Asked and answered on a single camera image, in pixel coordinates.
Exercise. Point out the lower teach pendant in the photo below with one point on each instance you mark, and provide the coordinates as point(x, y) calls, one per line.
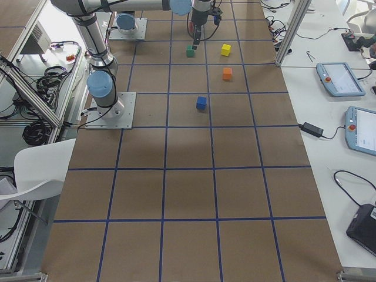
point(360, 129)

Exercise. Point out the black laptop case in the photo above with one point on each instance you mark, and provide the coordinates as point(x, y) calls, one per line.
point(362, 228)

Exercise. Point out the brown paper table mat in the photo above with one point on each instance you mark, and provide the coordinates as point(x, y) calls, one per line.
point(221, 194)

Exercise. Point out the orange wooden block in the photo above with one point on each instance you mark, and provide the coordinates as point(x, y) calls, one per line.
point(227, 74)

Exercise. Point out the upper teach pendant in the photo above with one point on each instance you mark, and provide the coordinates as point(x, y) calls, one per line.
point(339, 80)

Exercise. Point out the white chair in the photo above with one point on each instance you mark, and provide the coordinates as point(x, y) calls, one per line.
point(40, 171)

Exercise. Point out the aluminium frame post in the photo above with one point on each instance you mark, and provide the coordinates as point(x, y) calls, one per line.
point(297, 15)

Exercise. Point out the yellow wooden block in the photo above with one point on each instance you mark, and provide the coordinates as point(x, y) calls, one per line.
point(225, 50)

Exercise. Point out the blue wooden block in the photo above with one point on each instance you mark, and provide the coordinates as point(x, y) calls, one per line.
point(201, 103)

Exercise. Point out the green wooden block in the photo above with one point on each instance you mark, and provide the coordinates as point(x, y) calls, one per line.
point(190, 51)

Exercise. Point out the black power adapter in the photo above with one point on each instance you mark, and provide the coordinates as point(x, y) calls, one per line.
point(311, 129)

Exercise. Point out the teach pendant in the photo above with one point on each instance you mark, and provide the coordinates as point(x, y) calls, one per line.
point(360, 129)
point(339, 80)

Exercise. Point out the grey control box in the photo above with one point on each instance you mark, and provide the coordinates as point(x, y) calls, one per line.
point(37, 43)

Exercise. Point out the red wooden block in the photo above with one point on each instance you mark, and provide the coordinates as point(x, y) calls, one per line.
point(191, 26)

